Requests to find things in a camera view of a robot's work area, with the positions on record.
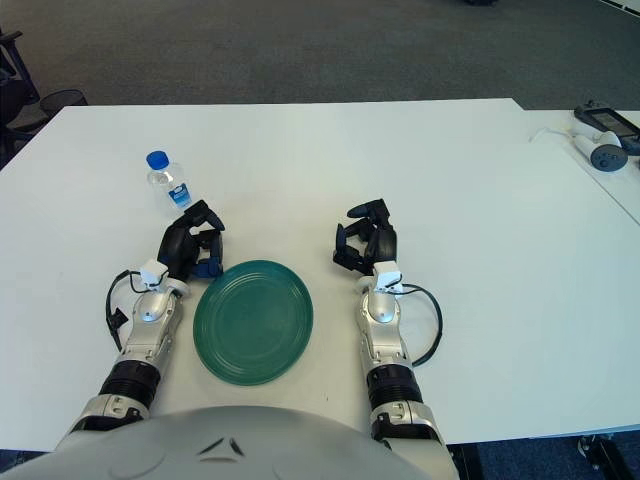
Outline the black table leg frame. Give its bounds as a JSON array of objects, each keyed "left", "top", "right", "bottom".
[{"left": 577, "top": 433, "right": 640, "bottom": 480}]

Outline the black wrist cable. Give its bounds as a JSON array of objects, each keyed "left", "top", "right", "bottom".
[
  {"left": 394, "top": 283, "right": 445, "bottom": 369},
  {"left": 104, "top": 269, "right": 151, "bottom": 351}
]

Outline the black mesh wastebasket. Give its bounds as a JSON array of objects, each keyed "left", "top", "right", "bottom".
[{"left": 38, "top": 88, "right": 89, "bottom": 121}]

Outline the black handheld screen device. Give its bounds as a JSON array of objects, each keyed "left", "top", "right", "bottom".
[{"left": 573, "top": 102, "right": 640, "bottom": 141}]

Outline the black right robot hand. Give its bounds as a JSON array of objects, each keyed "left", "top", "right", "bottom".
[{"left": 332, "top": 198, "right": 400, "bottom": 276}]

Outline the silver robot torso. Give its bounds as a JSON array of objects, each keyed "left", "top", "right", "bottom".
[{"left": 0, "top": 405, "right": 459, "bottom": 480}]

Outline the clear bottle with blue cap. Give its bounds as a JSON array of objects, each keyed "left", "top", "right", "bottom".
[{"left": 145, "top": 150, "right": 195, "bottom": 221}]

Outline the green round plate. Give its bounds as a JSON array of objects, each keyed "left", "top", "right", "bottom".
[{"left": 192, "top": 258, "right": 315, "bottom": 387}]

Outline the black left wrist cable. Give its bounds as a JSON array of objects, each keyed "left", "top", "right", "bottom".
[{"left": 104, "top": 269, "right": 151, "bottom": 351}]

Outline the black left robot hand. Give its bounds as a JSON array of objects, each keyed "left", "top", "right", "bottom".
[{"left": 156, "top": 199, "right": 227, "bottom": 281}]

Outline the black office chair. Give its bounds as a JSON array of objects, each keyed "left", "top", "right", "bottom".
[{"left": 0, "top": 29, "right": 51, "bottom": 171}]

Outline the white grey VR controller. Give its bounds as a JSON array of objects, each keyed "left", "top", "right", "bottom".
[{"left": 571, "top": 130, "right": 629, "bottom": 174}]

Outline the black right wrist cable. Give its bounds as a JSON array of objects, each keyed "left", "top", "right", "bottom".
[{"left": 394, "top": 283, "right": 445, "bottom": 369}]

